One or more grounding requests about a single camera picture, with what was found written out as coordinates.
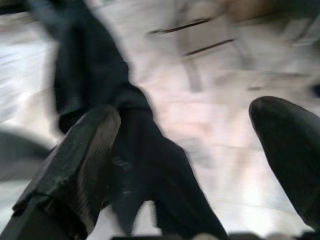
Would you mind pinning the black knit garment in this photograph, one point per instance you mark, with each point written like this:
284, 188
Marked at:
155, 175

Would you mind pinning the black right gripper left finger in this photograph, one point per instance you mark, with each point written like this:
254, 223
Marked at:
72, 170

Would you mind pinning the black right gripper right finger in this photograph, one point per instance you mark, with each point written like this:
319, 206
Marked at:
290, 150

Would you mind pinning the marble pattern folding table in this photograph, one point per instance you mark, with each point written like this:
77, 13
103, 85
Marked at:
200, 37

